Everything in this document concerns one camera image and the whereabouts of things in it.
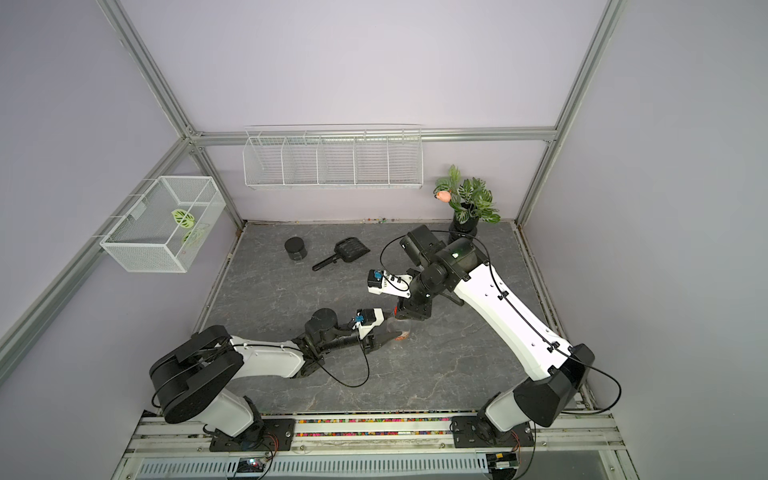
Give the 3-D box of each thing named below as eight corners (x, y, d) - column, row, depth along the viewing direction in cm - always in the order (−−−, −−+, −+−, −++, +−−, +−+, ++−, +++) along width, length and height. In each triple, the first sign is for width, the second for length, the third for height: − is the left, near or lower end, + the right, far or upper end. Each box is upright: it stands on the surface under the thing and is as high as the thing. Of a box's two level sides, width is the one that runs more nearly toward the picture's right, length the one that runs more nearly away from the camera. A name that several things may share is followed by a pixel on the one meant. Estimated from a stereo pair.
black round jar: (284, 255, 114) (279, 247, 110) (295, 243, 118) (292, 234, 114) (300, 262, 111) (296, 254, 107) (311, 249, 115) (308, 241, 111)
